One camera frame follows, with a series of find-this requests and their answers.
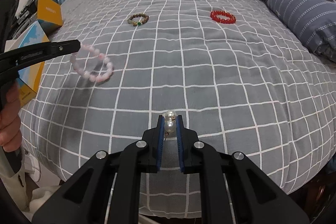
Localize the pink bead bracelet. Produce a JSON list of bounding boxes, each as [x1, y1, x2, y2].
[[69, 43, 115, 84]]

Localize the brown wooden bead bracelet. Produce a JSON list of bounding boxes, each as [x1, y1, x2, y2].
[[127, 12, 150, 27]]

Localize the white pearl earrings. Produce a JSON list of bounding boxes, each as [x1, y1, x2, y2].
[[163, 110, 177, 139]]

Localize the red bead bracelet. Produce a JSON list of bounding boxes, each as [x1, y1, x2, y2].
[[209, 10, 237, 25]]

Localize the blue yellow jewelry box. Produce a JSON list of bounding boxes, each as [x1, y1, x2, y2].
[[5, 21, 49, 107]]

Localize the person's left hand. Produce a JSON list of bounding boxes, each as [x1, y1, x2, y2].
[[0, 82, 22, 152]]

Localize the yellow box lid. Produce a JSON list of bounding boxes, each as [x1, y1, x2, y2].
[[37, 0, 63, 35]]

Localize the grey checked bed cover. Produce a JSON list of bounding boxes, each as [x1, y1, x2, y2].
[[21, 0, 335, 193]]

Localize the blue striped bolster pillow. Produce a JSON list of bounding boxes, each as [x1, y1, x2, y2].
[[263, 0, 335, 62]]

